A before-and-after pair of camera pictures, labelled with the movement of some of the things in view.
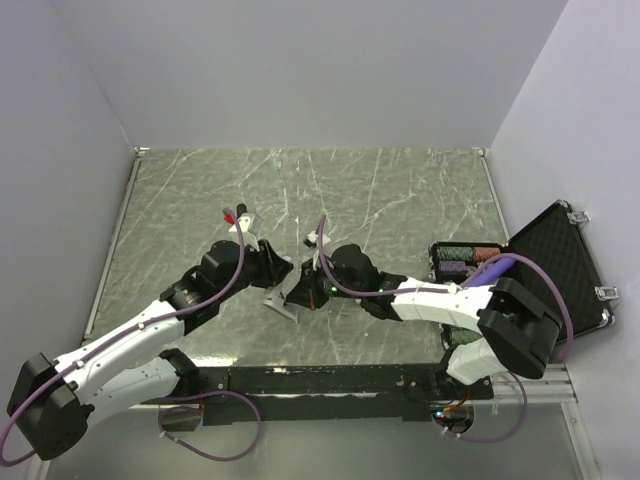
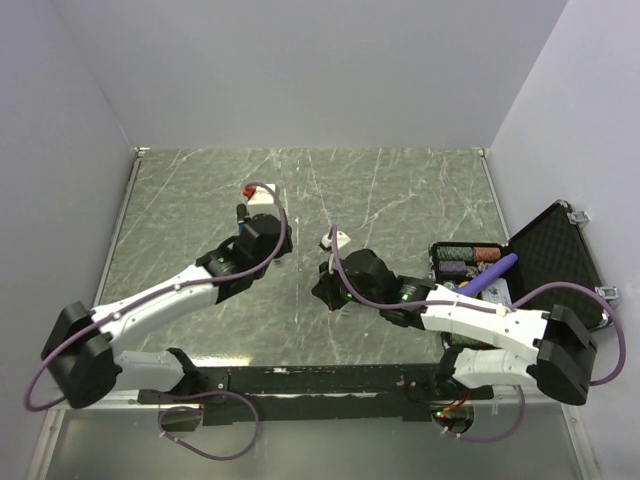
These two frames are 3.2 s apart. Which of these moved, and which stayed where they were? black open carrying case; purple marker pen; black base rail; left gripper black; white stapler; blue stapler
Moved: white stapler; left gripper black
Stayed: purple marker pen; black open carrying case; black base rail; blue stapler
